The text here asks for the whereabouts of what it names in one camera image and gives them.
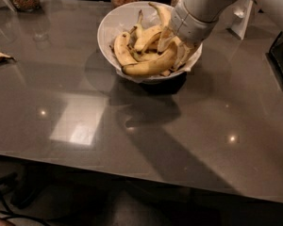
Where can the small back banana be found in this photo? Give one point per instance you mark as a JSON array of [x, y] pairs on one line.
[[137, 28]]

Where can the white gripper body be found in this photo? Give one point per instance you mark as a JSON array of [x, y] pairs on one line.
[[188, 25]]

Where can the left short banana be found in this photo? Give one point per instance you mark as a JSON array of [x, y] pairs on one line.
[[121, 50]]

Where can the long front banana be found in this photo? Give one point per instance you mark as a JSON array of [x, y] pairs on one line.
[[153, 67]]

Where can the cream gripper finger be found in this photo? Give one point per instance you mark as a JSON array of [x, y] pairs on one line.
[[165, 38], [184, 52]]

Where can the curved banana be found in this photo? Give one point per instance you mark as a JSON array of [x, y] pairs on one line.
[[163, 12]]

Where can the white angled stand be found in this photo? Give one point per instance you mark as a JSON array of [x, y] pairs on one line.
[[240, 13]]

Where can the middle banana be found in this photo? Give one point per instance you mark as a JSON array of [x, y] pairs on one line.
[[148, 36]]

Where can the white bowl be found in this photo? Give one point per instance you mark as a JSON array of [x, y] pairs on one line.
[[122, 19]]

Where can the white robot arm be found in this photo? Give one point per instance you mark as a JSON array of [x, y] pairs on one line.
[[210, 10]]

